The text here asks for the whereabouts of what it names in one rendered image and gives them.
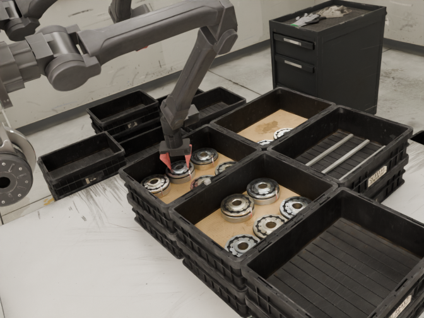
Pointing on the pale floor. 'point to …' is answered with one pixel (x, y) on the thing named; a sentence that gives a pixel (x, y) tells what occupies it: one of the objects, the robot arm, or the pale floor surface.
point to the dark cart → (331, 54)
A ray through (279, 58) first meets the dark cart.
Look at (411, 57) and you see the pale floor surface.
